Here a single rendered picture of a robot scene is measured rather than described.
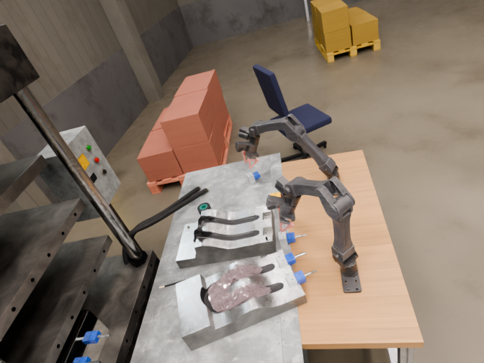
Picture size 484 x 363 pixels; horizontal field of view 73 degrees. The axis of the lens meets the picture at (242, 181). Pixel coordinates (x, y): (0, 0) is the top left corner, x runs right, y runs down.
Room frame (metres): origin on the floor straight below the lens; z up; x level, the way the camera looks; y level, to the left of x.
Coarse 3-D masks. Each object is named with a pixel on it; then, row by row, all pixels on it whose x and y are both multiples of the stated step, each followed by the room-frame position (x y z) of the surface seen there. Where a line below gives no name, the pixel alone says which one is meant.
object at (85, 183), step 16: (16, 96) 1.33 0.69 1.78; (32, 96) 1.35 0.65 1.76; (32, 112) 1.32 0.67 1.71; (48, 128) 1.33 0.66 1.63; (48, 144) 1.33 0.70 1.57; (64, 144) 1.34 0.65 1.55; (64, 160) 1.32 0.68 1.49; (80, 176) 1.33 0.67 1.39; (96, 192) 1.34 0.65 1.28; (96, 208) 1.33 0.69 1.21; (112, 224) 1.32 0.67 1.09; (128, 240) 1.34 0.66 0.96; (144, 256) 1.34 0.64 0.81
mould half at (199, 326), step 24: (240, 264) 0.99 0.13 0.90; (264, 264) 0.98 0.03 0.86; (288, 264) 0.93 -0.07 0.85; (192, 288) 0.94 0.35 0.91; (288, 288) 0.82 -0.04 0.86; (192, 312) 0.82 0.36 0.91; (240, 312) 0.77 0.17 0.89; (264, 312) 0.76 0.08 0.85; (192, 336) 0.74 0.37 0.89; (216, 336) 0.74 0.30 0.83
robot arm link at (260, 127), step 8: (272, 120) 1.62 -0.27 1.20; (280, 120) 1.57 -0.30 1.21; (288, 120) 1.53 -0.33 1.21; (296, 120) 1.55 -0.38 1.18; (248, 128) 1.69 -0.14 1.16; (256, 128) 1.65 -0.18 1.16; (264, 128) 1.63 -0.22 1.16; (272, 128) 1.60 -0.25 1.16; (280, 128) 1.56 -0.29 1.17; (288, 128) 1.50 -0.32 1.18; (304, 128) 1.54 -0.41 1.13; (288, 136) 1.51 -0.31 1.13; (296, 136) 1.48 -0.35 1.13
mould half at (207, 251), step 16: (256, 208) 1.32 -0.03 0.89; (192, 224) 1.41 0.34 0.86; (208, 224) 1.28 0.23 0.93; (240, 224) 1.25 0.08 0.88; (256, 224) 1.21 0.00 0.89; (272, 224) 1.20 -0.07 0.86; (192, 240) 1.29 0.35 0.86; (208, 240) 1.17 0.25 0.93; (240, 240) 1.15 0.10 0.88; (256, 240) 1.10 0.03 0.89; (272, 240) 1.07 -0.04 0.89; (176, 256) 1.21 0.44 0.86; (192, 256) 1.17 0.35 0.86; (208, 256) 1.14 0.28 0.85; (224, 256) 1.12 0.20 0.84; (240, 256) 1.11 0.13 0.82
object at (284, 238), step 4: (280, 232) 1.14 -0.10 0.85; (284, 232) 1.13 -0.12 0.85; (292, 232) 1.12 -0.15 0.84; (280, 236) 1.11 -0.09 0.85; (284, 236) 1.10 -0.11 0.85; (288, 236) 1.10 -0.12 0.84; (292, 236) 1.10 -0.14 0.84; (296, 236) 1.10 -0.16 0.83; (300, 236) 1.09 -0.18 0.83; (280, 240) 1.09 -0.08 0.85; (284, 240) 1.09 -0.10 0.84; (288, 240) 1.09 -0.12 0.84; (292, 240) 1.08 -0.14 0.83; (280, 244) 1.09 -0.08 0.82; (284, 244) 1.09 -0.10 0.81
